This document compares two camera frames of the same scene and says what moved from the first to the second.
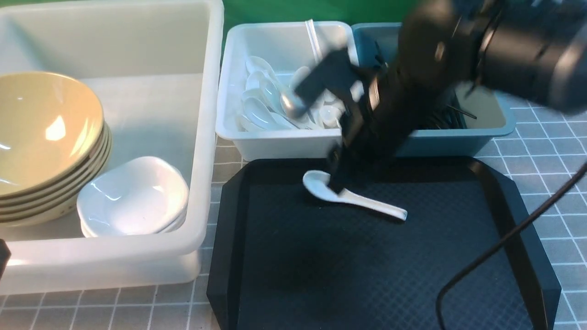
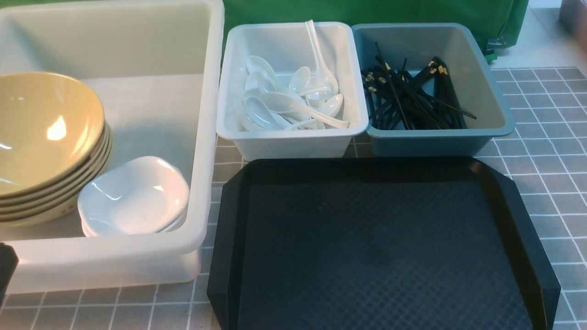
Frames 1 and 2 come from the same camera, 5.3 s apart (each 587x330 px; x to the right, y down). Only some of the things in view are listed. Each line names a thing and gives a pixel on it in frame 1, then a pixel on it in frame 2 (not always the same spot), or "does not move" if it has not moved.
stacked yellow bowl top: x=47 y=140 does not move
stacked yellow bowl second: x=74 y=180 does not move
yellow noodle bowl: x=51 y=126 does not move
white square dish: x=134 y=195 does not move
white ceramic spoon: x=319 y=183 to x=280 y=102
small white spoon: x=330 y=116 to x=333 y=106
